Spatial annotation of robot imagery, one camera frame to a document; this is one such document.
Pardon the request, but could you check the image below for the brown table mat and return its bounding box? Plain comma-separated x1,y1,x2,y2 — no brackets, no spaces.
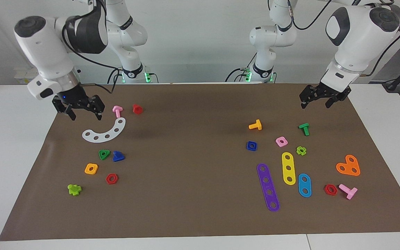
0,83,400,241

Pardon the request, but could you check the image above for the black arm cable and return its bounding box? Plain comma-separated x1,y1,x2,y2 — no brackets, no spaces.
61,14,123,94
287,0,400,77

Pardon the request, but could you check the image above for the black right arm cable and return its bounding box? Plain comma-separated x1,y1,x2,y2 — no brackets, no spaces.
61,14,123,94

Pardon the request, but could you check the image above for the blue two-hole plastic plate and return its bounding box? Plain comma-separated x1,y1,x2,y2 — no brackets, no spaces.
298,173,312,198

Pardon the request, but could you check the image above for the white curved plastic plate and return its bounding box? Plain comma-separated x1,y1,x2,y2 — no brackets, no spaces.
82,117,126,143

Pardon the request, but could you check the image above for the black base cable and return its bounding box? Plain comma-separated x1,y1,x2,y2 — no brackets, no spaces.
144,70,159,84
225,67,256,83

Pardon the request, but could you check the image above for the yellow three-hole plastic plate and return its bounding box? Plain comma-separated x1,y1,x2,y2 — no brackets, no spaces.
282,152,296,185

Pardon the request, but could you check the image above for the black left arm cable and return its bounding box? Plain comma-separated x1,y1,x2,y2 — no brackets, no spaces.
287,0,400,77

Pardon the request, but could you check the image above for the purple four-hole plastic plate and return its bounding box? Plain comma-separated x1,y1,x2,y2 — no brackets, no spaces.
257,163,280,212

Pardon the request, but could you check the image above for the orange angled plastic plate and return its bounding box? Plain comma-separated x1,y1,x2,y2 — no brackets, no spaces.
336,155,361,176

